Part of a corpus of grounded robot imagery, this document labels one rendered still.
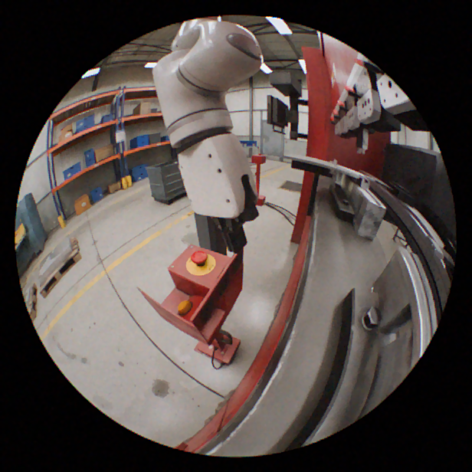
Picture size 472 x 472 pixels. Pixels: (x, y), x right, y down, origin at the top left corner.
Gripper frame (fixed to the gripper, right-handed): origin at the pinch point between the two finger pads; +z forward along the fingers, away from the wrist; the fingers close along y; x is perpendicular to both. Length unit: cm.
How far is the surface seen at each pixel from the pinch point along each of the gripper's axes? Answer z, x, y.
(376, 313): 3.2, -2.8, 23.0
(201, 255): 5.9, -2.1, -10.9
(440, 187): -3, 58, 71
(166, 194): 16, 78, -241
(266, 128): -109, 716, -388
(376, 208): 2.1, 23.5, 23.1
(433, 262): 10, 20, 47
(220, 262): 9.8, 0.8, -9.3
